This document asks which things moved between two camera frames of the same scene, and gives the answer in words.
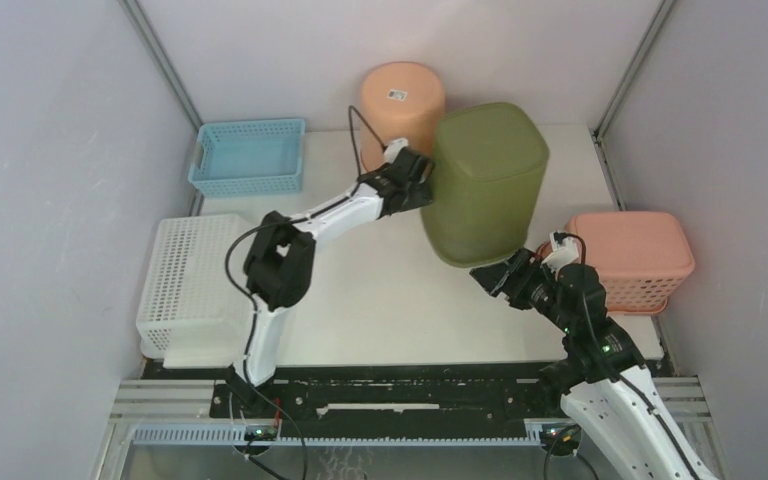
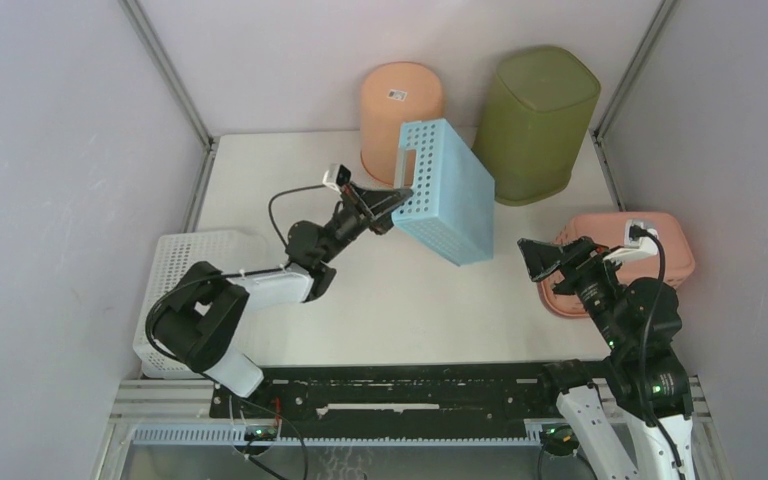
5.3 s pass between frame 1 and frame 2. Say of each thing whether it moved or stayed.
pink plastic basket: stayed
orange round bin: stayed
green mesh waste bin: moved
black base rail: stayed
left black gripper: moved
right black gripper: moved
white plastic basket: moved
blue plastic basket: moved
